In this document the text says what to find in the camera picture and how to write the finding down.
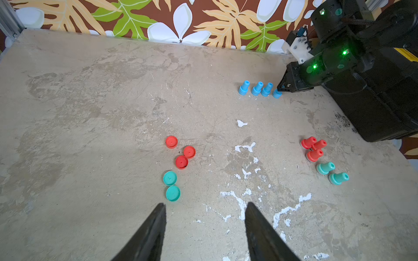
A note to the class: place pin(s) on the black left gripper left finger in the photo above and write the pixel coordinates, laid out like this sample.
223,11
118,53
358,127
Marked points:
147,243

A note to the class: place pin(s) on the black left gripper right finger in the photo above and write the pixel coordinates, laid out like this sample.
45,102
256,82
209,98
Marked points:
264,243

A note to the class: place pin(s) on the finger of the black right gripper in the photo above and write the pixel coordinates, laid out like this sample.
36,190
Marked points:
291,81

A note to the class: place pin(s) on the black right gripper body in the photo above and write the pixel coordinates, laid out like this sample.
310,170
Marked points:
346,59

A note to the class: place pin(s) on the blue stamp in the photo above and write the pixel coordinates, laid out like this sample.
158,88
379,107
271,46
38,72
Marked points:
266,90
256,90
277,94
243,89

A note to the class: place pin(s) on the red cap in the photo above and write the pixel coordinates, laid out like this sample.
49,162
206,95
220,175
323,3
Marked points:
171,142
189,152
181,162

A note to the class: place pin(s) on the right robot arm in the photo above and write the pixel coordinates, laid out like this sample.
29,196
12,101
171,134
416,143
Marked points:
348,35

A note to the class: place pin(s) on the green cap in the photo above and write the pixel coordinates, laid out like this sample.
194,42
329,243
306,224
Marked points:
173,193
170,178

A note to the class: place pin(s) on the red stamp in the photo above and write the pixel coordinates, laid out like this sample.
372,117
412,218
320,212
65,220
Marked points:
314,155
308,143
319,145

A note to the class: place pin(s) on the green stamp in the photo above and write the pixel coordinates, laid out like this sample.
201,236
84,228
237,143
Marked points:
338,179
325,168

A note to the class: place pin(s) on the black toolbox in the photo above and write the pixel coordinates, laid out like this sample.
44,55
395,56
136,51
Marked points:
383,103

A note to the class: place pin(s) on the aluminium frame post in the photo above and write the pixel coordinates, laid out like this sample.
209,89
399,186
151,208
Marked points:
11,25

